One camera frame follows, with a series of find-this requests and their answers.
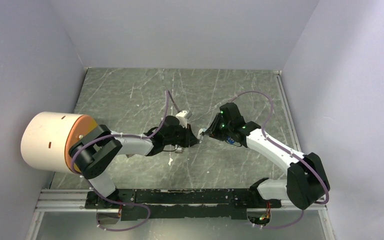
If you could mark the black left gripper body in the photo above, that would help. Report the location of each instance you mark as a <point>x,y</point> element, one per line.
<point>179,137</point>

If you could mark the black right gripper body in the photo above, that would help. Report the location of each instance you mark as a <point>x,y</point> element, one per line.
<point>225,128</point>

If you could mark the grey staple strips tray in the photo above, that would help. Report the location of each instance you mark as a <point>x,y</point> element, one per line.
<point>179,150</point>

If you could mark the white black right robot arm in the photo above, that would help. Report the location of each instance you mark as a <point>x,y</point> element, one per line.
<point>306,181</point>

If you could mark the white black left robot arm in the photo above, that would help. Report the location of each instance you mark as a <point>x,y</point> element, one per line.
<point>91,156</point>

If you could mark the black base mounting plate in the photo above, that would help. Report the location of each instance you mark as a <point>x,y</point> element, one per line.
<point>182,203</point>

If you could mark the white orange cylinder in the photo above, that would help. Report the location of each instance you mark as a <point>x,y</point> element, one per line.
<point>48,137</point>

